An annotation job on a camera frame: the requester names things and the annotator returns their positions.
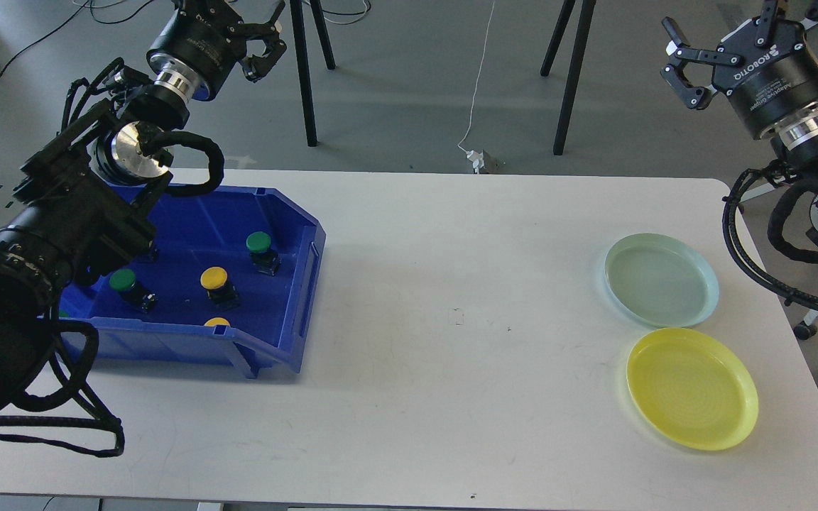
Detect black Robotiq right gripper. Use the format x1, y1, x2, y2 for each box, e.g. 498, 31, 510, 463
661, 0, 818, 140

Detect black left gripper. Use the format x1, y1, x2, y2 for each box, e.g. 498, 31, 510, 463
146, 1, 287, 101

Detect yellow push button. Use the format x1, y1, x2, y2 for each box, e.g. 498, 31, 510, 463
200, 266, 241, 310

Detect green push button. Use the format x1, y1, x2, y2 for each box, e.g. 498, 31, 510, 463
246, 231, 281, 276
108, 268, 157, 312

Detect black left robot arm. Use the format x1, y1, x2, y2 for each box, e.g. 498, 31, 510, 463
0, 1, 286, 457

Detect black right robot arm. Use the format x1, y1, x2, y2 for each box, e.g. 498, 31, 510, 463
661, 1, 818, 340

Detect pale green plate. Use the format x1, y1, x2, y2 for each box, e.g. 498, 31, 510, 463
601, 233, 720, 328

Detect yellow button at bin front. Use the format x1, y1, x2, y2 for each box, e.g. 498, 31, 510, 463
204, 317, 231, 327

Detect yellow plate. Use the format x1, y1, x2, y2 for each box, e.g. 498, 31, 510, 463
626, 327, 760, 452

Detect black tripod legs left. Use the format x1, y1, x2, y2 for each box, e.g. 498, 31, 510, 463
288, 1, 337, 148

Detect black tripod legs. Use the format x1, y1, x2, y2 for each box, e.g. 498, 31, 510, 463
540, 1, 596, 156
288, 1, 337, 148

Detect black tripod legs right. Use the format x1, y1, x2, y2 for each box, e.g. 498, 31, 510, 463
540, 1, 596, 156

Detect blue plastic bin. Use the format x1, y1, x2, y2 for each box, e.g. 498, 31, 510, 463
60, 187, 325, 378

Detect white power plug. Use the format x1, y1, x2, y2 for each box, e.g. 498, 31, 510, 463
464, 150, 502, 175

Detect black floor cables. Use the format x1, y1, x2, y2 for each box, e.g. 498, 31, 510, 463
0, 0, 374, 123

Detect white cable on floor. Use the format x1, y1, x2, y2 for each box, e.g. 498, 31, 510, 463
457, 0, 496, 153

